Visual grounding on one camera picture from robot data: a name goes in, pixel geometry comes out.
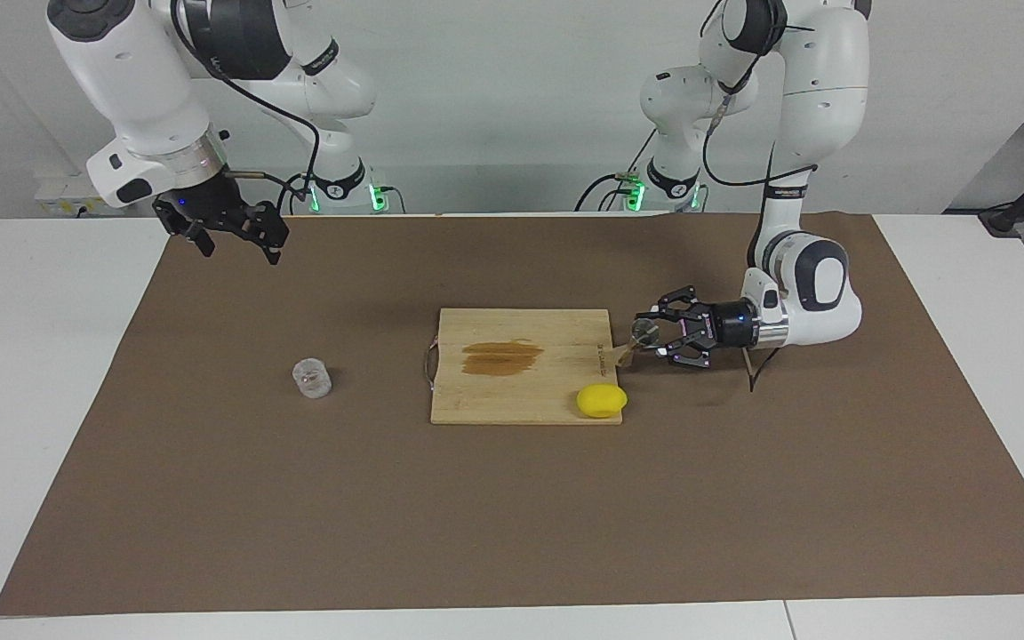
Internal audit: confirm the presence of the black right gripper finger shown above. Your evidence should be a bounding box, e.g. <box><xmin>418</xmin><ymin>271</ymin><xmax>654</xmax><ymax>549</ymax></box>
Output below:
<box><xmin>176</xmin><ymin>220</ymin><xmax>217</xmax><ymax>259</ymax></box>
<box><xmin>241</xmin><ymin>201</ymin><xmax>290</xmax><ymax>267</ymax></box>

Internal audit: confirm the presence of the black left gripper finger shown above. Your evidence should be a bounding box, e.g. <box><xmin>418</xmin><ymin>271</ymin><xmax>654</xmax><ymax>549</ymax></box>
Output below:
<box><xmin>635</xmin><ymin>285</ymin><xmax>713</xmax><ymax>325</ymax></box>
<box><xmin>645</xmin><ymin>336</ymin><xmax>716</xmax><ymax>371</ymax></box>

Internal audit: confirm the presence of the steel double jigger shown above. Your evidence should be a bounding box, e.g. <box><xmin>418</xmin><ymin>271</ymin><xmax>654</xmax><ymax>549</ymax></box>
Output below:
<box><xmin>612</xmin><ymin>320</ymin><xmax>660</xmax><ymax>367</ymax></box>

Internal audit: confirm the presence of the small clear glass cup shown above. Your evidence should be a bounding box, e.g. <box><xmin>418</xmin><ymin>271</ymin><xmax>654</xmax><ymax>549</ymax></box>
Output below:
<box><xmin>292</xmin><ymin>357</ymin><xmax>333</xmax><ymax>399</ymax></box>

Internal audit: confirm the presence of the yellow lemon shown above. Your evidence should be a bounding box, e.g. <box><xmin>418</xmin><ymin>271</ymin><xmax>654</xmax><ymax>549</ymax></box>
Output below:
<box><xmin>576</xmin><ymin>383</ymin><xmax>628</xmax><ymax>419</ymax></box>

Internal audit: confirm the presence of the wooden cutting board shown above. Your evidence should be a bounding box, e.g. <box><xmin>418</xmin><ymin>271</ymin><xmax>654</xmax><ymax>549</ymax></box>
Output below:
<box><xmin>424</xmin><ymin>308</ymin><xmax>624</xmax><ymax>426</ymax></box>

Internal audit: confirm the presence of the brown table mat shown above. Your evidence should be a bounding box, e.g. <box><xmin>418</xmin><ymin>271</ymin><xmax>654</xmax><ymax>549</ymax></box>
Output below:
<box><xmin>0</xmin><ymin>212</ymin><xmax>1024</xmax><ymax>617</ymax></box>

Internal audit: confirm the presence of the black base cable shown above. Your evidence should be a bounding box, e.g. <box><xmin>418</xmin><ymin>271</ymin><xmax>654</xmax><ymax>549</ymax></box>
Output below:
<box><xmin>576</xmin><ymin>126</ymin><xmax>660</xmax><ymax>212</ymax></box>
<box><xmin>276</xmin><ymin>173</ymin><xmax>313</xmax><ymax>214</ymax></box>

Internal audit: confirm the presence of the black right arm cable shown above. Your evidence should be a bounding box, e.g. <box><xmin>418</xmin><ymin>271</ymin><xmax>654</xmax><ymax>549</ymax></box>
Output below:
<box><xmin>170</xmin><ymin>0</ymin><xmax>322</xmax><ymax>214</ymax></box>

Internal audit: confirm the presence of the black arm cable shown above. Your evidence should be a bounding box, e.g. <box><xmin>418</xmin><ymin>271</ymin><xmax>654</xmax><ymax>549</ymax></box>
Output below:
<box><xmin>701</xmin><ymin>0</ymin><xmax>820</xmax><ymax>392</ymax></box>
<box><xmin>170</xmin><ymin>0</ymin><xmax>322</xmax><ymax>214</ymax></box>

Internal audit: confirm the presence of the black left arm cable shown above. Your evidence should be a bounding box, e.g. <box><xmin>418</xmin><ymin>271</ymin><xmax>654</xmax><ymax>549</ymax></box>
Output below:
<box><xmin>701</xmin><ymin>0</ymin><xmax>820</xmax><ymax>392</ymax></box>

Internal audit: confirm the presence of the white wall power strip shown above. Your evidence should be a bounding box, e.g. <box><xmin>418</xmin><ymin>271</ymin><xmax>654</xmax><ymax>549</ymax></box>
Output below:
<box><xmin>35</xmin><ymin>173</ymin><xmax>106</xmax><ymax>217</ymax></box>

